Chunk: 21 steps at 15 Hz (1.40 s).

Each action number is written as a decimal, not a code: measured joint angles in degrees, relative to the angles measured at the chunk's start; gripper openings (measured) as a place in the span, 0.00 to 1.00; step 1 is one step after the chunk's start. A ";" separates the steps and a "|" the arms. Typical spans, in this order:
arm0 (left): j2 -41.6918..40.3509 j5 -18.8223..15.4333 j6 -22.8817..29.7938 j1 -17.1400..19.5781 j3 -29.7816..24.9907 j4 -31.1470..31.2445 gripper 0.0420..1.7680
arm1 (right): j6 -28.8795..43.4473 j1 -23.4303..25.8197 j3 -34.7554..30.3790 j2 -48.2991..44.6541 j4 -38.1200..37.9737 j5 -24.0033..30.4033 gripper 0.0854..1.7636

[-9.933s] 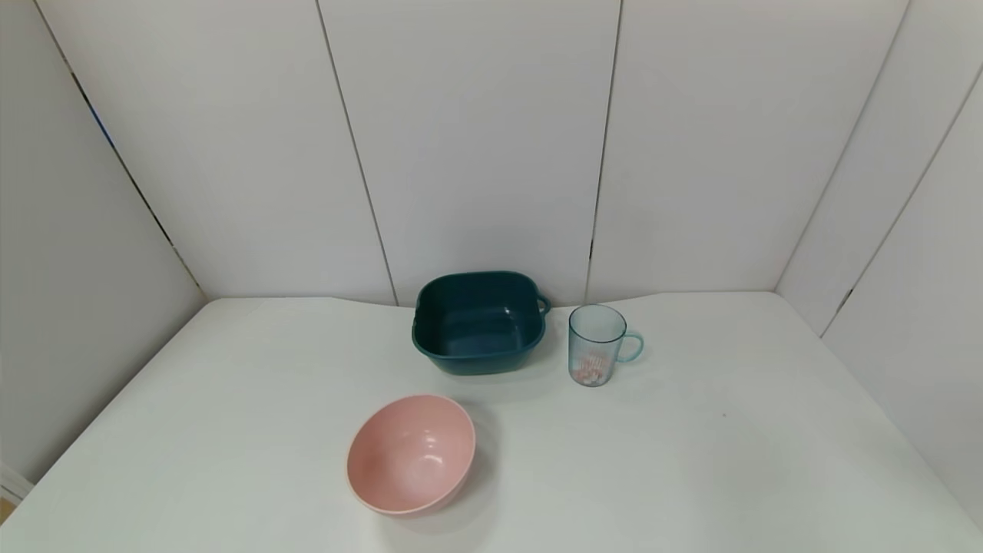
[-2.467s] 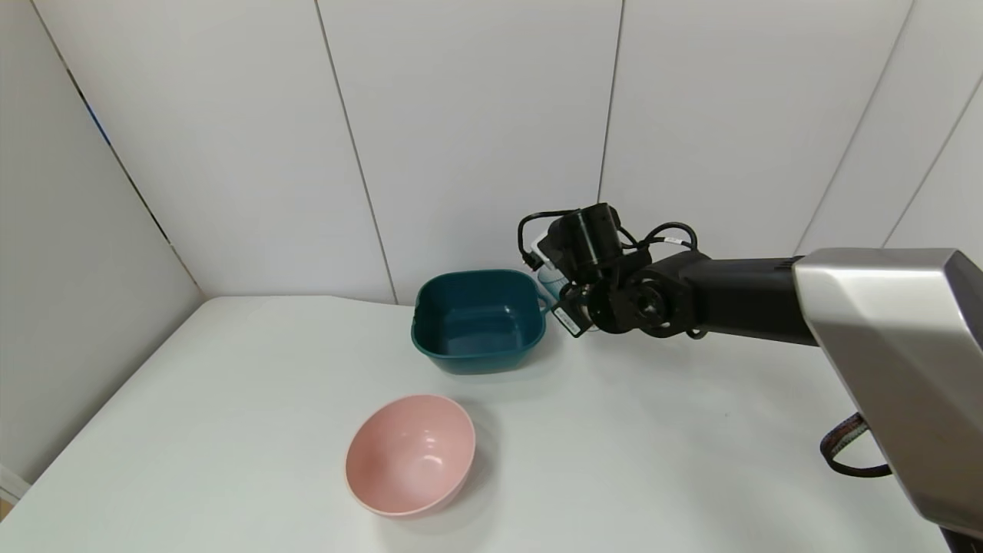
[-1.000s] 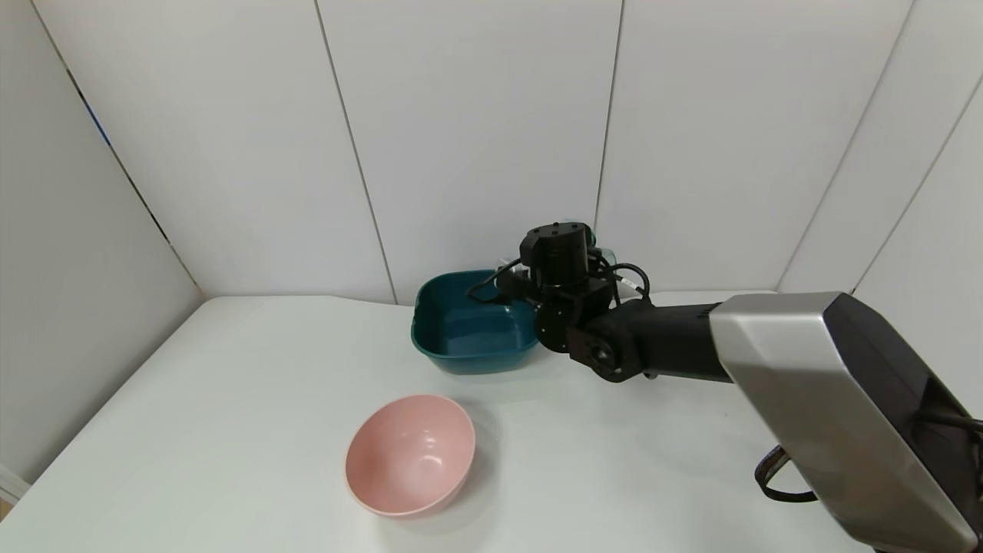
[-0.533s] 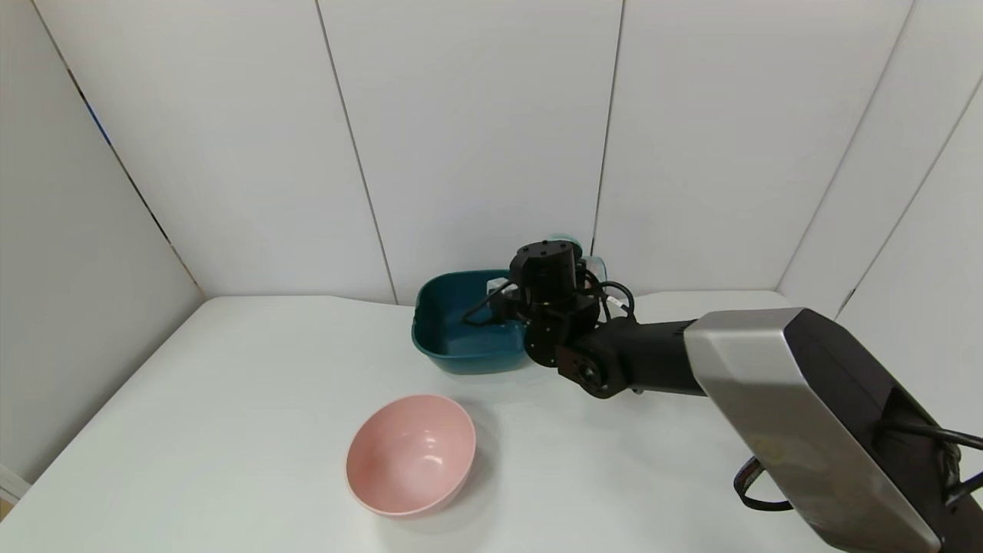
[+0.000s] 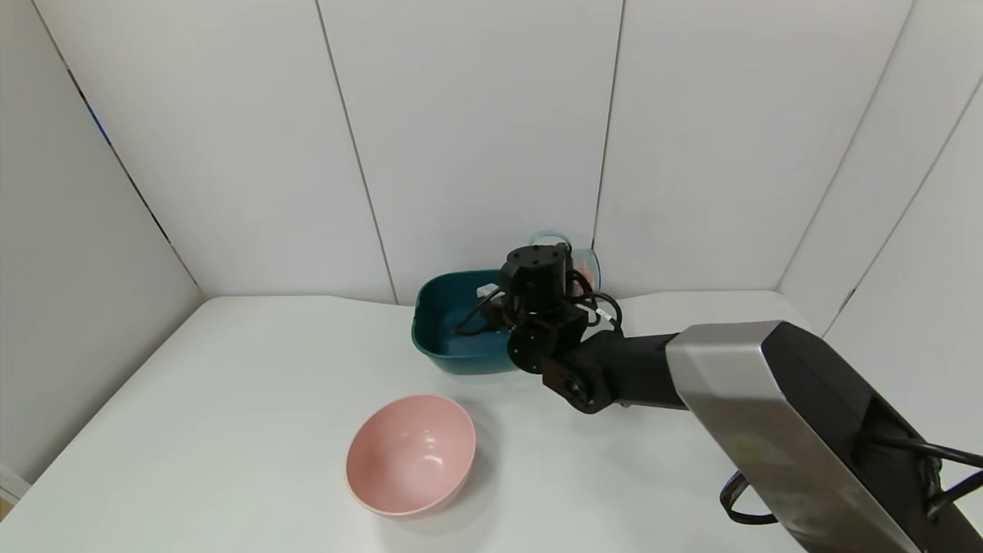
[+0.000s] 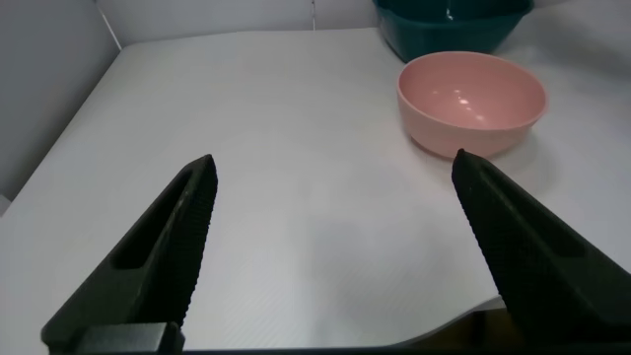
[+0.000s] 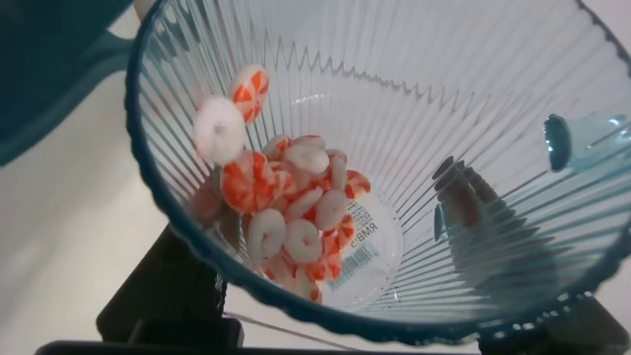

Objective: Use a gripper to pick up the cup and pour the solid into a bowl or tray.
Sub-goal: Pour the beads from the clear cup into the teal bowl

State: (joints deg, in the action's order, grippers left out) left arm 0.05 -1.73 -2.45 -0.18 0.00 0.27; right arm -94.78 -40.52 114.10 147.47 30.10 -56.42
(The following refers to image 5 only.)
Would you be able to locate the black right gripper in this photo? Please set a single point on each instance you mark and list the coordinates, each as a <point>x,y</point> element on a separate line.
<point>492,302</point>

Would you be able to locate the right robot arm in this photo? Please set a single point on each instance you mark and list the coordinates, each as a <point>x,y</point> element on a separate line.
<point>768,399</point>

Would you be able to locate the pink round bowl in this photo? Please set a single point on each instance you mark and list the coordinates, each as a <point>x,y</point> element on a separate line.
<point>407,457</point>

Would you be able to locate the transparent blue ribbed cup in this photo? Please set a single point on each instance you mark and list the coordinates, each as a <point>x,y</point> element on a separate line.
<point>593,265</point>

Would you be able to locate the dark teal square basin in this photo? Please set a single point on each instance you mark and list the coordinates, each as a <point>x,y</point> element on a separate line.
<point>445,353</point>

